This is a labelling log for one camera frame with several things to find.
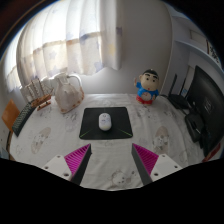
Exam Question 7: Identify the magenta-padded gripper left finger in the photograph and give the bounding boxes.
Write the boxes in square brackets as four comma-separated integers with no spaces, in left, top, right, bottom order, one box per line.
[41,143,92,186]

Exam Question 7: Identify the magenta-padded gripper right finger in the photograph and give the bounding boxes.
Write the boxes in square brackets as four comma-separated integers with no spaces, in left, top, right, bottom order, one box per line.
[130,143,184,186]

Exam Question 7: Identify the white cartoon-print computer mouse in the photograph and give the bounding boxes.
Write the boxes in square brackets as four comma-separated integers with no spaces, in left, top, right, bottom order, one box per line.
[97,112,113,132]

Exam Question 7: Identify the black mouse pad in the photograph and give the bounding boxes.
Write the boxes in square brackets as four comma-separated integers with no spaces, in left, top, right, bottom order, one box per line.
[78,106,134,141]

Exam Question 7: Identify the white printed tablecloth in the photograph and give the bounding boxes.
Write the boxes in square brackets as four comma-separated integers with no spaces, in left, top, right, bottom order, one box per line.
[8,92,223,191]

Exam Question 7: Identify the large white conch shell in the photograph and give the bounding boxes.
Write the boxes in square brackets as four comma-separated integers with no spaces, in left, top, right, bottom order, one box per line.
[53,72,86,115]

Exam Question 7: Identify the black router with antennas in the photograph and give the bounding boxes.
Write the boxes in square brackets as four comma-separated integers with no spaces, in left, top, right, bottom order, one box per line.
[167,73,191,111]

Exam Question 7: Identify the cartoon boy figurine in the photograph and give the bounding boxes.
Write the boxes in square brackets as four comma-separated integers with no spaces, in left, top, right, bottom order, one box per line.
[134,68,161,106]

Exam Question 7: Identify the wooden model sailing ship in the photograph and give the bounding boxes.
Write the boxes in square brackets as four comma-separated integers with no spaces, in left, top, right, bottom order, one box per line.
[19,77,55,112]

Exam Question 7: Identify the orange wooden chair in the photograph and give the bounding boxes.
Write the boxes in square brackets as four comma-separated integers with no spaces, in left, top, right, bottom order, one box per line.
[1,98,21,133]

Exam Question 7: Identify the white radiator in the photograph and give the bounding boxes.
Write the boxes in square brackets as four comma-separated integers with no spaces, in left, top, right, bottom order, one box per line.
[48,73,83,92]

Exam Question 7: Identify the black monitor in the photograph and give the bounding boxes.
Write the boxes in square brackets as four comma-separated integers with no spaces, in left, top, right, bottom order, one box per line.
[184,65,224,158]

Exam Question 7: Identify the white star-print curtain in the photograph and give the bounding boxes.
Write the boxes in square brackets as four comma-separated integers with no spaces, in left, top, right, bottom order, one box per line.
[4,0,123,93]

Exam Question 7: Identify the white wall shelf unit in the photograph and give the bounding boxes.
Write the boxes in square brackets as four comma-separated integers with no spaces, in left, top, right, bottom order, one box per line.
[163,5,224,98]

